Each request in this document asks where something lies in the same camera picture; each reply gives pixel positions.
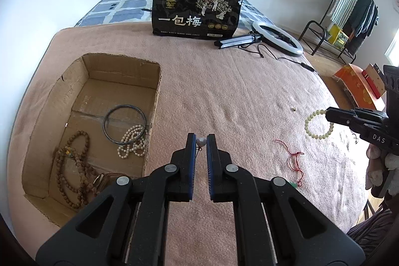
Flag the black snack bag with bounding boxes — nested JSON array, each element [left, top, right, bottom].
[[152, 0, 244, 37]]

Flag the white pearl necklace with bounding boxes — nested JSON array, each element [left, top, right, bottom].
[[117, 125, 148, 160]]

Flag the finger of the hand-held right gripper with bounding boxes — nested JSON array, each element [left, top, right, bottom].
[[326, 107, 387, 122], [329, 117, 376, 134]]

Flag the red strap wristwatch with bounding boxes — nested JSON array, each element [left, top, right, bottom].
[[92, 173, 131, 192]]

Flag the dark hanging clothes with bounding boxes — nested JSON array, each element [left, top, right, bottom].
[[347, 0, 379, 56]]

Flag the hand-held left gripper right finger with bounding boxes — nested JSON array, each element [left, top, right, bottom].
[[206, 133, 366, 266]]

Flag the black metal clothes rack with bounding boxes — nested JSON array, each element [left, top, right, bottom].
[[299, 0, 379, 65]]

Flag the black ring light cable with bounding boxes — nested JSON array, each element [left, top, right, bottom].
[[238, 43, 316, 73]]

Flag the window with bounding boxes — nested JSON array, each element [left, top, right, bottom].
[[385, 32, 399, 64]]

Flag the brown wooden bead necklace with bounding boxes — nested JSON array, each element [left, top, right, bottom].
[[55, 130, 100, 210]]

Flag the yellow crate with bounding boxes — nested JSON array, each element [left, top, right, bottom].
[[327, 24, 350, 47]]

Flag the folded black tripod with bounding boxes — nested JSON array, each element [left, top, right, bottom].
[[214, 34, 262, 49]]

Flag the red string jade pendant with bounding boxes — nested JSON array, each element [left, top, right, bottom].
[[275, 139, 305, 188]]

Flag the blue plaid mattress sheet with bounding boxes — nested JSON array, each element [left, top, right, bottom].
[[75, 0, 278, 36]]

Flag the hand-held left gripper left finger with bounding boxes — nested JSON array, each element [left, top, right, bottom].
[[35, 133, 198, 266]]

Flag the cream bead bracelet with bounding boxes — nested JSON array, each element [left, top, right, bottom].
[[304, 109, 335, 140]]

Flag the tan cardboard box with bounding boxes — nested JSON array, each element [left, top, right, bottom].
[[363, 64, 387, 95]]

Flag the dark metal bangle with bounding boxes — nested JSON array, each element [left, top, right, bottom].
[[103, 104, 147, 144]]

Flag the pink blanket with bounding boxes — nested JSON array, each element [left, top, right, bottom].
[[8, 21, 371, 266]]

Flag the red flat box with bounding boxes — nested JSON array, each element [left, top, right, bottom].
[[362, 70, 385, 98]]

